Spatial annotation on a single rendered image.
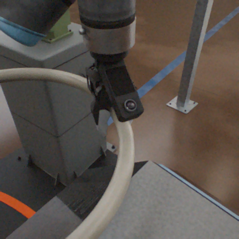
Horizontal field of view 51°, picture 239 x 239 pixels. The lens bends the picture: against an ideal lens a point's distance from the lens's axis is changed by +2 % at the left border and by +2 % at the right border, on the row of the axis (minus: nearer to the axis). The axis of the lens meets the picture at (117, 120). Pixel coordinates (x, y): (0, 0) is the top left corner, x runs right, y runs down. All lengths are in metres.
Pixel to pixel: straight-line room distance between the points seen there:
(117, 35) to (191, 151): 1.51
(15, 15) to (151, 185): 0.40
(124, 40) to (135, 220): 0.31
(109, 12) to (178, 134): 1.63
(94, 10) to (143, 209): 0.35
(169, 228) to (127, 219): 0.07
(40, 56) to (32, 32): 0.59
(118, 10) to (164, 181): 0.34
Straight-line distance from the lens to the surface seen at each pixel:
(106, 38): 0.40
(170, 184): 0.53
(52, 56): 1.08
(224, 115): 2.25
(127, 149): 0.43
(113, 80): 0.43
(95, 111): 0.49
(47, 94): 1.13
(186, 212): 0.50
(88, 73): 0.50
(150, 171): 0.54
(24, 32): 0.49
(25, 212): 1.55
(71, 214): 0.57
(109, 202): 0.38
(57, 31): 1.20
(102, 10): 0.39
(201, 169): 1.75
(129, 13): 0.40
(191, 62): 2.01
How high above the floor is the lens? 1.29
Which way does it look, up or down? 40 degrees down
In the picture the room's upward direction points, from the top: straight up
